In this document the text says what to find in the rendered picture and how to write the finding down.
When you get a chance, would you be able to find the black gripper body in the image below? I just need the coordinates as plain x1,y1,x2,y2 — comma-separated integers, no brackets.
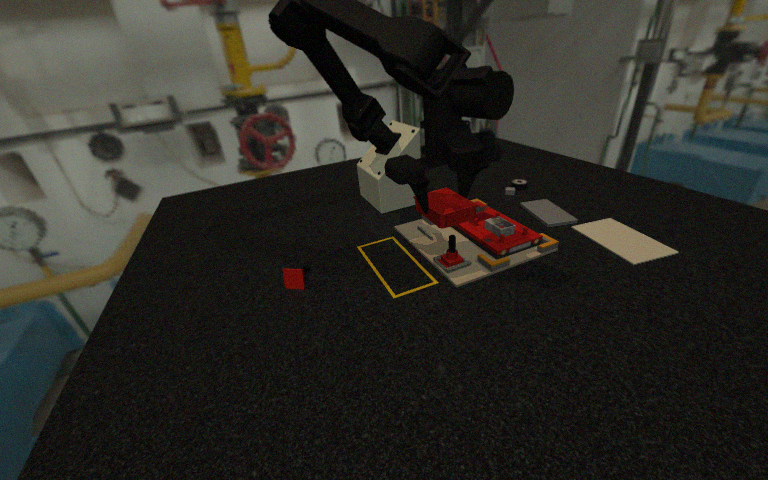
385,115,501,185

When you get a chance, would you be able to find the beige flat rectangular panel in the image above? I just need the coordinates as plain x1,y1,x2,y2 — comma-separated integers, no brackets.
571,218,679,266

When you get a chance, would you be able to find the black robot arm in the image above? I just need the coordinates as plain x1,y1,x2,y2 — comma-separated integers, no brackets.
269,0,514,172

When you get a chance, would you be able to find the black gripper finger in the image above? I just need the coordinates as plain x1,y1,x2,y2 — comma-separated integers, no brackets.
457,162,490,198
408,178,430,214

